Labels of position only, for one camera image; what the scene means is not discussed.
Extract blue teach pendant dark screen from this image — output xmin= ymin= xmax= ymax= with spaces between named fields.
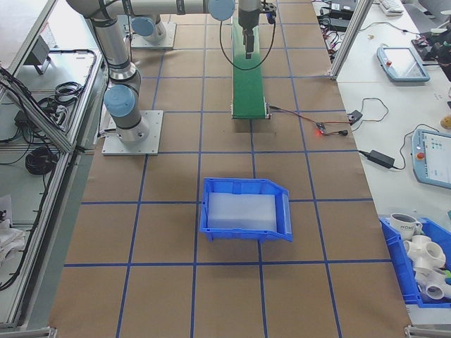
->
xmin=376 ymin=44 xmax=431 ymax=84

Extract black electronic device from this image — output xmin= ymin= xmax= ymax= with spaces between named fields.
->
xmin=412 ymin=33 xmax=451 ymax=66

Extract green conveyor belt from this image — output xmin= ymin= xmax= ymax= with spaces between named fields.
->
xmin=230 ymin=15 xmax=272 ymax=121

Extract white cable bundle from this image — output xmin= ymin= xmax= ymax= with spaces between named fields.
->
xmin=49 ymin=104 xmax=70 ymax=124

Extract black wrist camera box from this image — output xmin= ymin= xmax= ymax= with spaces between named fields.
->
xmin=261 ymin=1 xmax=278 ymax=25

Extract white PVC elbow fitting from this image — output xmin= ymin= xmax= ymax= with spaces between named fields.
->
xmin=415 ymin=267 xmax=451 ymax=302

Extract black looping arm cable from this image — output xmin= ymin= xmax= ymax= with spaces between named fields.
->
xmin=218 ymin=15 xmax=278 ymax=70

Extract black power adapter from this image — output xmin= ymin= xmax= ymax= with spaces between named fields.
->
xmin=367 ymin=149 xmax=396 ymax=168

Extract tangled red black wires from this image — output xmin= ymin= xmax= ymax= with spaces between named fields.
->
xmin=322 ymin=30 xmax=348 ymax=63

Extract white mug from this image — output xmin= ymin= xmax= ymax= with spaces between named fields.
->
xmin=389 ymin=213 xmax=424 ymax=237

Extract white PVC cross fitting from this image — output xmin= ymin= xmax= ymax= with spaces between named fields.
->
xmin=403 ymin=234 xmax=448 ymax=272

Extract red and black conveyor wire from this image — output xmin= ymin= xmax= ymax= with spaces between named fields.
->
xmin=269 ymin=104 xmax=320 ymax=127

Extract large black cable coil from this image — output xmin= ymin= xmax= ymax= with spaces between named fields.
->
xmin=24 ymin=146 xmax=59 ymax=176

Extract thin black looped cable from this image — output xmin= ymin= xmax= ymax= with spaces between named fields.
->
xmin=352 ymin=97 xmax=388 ymax=132

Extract white crumpled cloth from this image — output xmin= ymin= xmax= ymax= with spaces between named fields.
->
xmin=0 ymin=195 xmax=25 ymax=261

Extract blue plastic bin with foam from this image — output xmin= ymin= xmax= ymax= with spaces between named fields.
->
xmin=199 ymin=177 xmax=294 ymax=244

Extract aluminium profile post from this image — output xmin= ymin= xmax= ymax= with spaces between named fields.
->
xmin=329 ymin=0 xmax=373 ymax=81

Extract black power box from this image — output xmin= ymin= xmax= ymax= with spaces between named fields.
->
xmin=13 ymin=111 xmax=32 ymax=128

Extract black power brick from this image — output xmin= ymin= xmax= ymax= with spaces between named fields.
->
xmin=329 ymin=8 xmax=355 ymax=20

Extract white square base plate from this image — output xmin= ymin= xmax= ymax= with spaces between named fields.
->
xmin=101 ymin=109 xmax=165 ymax=156
xmin=130 ymin=23 xmax=177 ymax=49

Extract blue teach pendant lit screen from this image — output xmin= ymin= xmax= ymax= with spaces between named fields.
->
xmin=410 ymin=127 xmax=451 ymax=186

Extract thick black cable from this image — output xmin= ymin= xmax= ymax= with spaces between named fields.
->
xmin=0 ymin=66 xmax=50 ymax=120

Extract grey box on stand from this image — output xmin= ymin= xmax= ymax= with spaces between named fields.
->
xmin=23 ymin=35 xmax=54 ymax=77

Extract black adapter cable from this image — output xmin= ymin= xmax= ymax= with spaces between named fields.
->
xmin=393 ymin=123 xmax=440 ymax=170

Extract blue plastic bin with fittings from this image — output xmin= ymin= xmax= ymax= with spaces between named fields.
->
xmin=378 ymin=216 xmax=451 ymax=309

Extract small black cable coil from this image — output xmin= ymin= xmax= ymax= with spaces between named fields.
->
xmin=54 ymin=81 xmax=84 ymax=103

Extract white keyboard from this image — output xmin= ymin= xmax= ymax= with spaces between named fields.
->
xmin=378 ymin=0 xmax=404 ymax=17

